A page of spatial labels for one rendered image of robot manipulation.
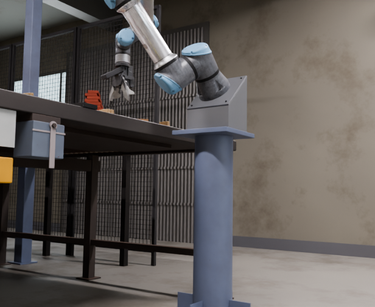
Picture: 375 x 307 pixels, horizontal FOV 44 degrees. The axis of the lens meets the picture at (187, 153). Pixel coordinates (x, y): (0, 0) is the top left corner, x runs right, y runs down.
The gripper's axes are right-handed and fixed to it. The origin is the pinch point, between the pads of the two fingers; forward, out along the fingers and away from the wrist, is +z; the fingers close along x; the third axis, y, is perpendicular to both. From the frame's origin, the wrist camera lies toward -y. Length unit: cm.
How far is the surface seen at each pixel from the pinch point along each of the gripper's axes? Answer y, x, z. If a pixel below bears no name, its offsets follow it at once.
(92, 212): 45, 92, 58
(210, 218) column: 13, -52, 54
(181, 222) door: 257, 234, 79
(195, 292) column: 11, -45, 86
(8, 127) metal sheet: -70, -42, 24
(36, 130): -61, -43, 24
